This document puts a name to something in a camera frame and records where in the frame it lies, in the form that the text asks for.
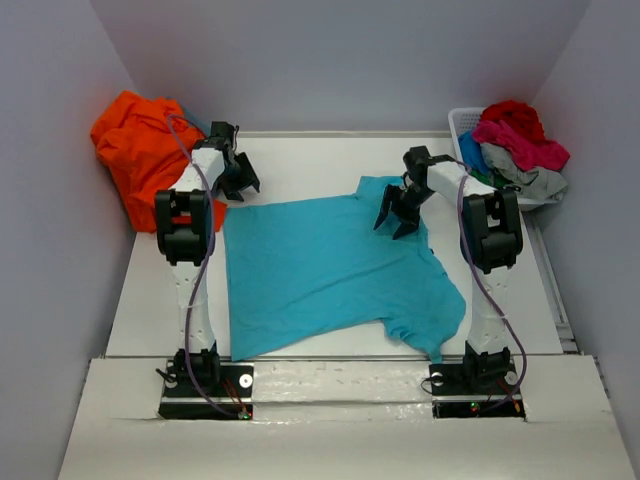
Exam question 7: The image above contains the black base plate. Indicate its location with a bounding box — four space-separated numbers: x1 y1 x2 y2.
156 362 255 421
420 363 526 419

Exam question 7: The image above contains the green garment in basket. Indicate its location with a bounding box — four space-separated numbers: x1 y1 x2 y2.
471 169 521 193

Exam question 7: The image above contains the grey t shirt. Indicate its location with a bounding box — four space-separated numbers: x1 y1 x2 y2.
480 143 569 201

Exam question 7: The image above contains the red t shirt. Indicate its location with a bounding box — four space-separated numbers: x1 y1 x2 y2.
480 100 546 144

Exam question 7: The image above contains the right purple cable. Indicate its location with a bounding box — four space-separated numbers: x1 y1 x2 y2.
457 172 529 416

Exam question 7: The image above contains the orange t shirt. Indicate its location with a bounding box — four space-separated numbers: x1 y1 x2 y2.
90 91 204 233

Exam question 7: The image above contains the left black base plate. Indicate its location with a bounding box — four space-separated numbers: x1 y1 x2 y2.
156 362 255 421

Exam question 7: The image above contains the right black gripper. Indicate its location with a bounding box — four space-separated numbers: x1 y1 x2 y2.
377 184 436 239

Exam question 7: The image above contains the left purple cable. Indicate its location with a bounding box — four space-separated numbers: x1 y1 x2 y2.
166 113 251 420

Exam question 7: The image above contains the white plastic laundry basket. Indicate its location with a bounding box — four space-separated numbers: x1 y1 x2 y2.
447 107 557 212

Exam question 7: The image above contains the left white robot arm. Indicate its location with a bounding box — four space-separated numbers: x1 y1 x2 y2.
154 114 260 397

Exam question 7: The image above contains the magenta t shirt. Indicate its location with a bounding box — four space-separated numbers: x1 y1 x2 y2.
471 120 570 172

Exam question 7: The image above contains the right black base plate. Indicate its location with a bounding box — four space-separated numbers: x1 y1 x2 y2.
420 363 526 419

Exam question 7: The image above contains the purple cable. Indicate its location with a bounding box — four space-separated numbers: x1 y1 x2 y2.
166 113 251 420
457 172 529 416

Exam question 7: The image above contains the teal t shirt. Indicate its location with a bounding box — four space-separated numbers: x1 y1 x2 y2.
222 176 466 361

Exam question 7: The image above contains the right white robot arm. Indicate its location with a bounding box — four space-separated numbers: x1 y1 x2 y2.
375 146 524 397

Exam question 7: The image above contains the blue t shirt in basket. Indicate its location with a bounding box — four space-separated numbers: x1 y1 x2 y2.
458 131 491 176

